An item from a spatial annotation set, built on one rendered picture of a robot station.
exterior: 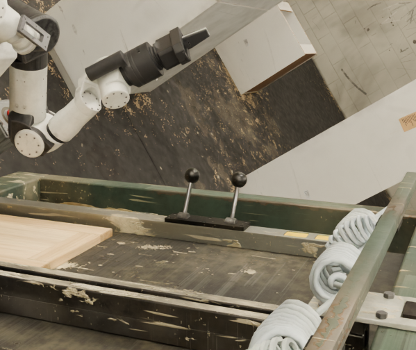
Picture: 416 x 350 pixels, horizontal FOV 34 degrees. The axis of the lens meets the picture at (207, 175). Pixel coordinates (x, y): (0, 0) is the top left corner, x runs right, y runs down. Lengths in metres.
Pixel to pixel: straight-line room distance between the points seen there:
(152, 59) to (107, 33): 2.42
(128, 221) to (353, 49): 7.98
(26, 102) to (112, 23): 2.32
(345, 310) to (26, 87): 1.23
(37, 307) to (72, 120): 0.62
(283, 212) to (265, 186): 3.50
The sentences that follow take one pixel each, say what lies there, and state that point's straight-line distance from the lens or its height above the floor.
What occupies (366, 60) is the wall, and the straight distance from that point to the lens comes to 9.45.
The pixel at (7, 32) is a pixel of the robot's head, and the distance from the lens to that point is 1.40.
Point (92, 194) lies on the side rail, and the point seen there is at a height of 1.05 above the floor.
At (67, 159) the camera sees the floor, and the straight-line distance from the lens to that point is 3.82.
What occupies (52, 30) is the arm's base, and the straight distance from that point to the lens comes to 1.66.
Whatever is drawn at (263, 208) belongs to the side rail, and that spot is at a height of 1.49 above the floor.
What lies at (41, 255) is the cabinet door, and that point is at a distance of 1.49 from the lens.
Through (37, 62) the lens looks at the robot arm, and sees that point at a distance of 1.68.
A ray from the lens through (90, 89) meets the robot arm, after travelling 1.71.
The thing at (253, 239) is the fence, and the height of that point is 1.53.
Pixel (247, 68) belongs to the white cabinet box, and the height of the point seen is 0.18.
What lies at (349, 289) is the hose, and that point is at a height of 1.95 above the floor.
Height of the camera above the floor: 2.17
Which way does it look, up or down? 25 degrees down
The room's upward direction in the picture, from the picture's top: 60 degrees clockwise
